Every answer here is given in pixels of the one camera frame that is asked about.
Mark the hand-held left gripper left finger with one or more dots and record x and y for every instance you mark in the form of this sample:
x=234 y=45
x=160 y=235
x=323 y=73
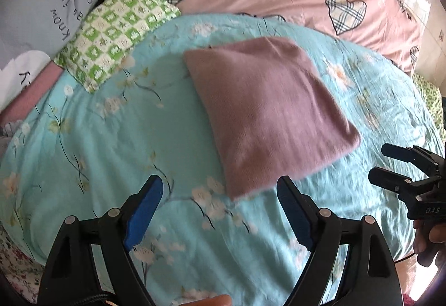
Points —
x=144 y=212

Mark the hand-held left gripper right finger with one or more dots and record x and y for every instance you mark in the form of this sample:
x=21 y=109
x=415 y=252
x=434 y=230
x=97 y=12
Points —
x=296 y=215

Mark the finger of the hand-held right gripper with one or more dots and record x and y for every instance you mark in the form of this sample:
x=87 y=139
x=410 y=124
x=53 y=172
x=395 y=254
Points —
x=411 y=154
x=393 y=180

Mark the mauve towel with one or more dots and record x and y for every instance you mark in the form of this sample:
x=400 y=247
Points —
x=268 y=107

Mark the person's right hand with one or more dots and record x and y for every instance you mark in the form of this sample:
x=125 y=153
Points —
x=427 y=243

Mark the person's left hand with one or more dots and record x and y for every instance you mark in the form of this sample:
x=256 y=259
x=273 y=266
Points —
x=209 y=301

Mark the teal floral bedsheet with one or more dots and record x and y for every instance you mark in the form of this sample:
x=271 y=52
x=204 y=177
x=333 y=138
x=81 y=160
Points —
x=132 y=138

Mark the floral patterned cloth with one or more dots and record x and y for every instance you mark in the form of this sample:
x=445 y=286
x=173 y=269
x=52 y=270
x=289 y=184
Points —
x=17 y=267

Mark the pink folded cloth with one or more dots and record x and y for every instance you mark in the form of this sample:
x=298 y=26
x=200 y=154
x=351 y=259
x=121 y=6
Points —
x=31 y=97

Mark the white printed cloth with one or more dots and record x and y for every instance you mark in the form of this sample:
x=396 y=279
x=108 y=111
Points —
x=17 y=79

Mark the green checked pillow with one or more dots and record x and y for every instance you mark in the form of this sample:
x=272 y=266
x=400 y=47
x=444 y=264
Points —
x=111 y=30

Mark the grey printed pillow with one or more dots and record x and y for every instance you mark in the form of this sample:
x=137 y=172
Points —
x=48 y=6

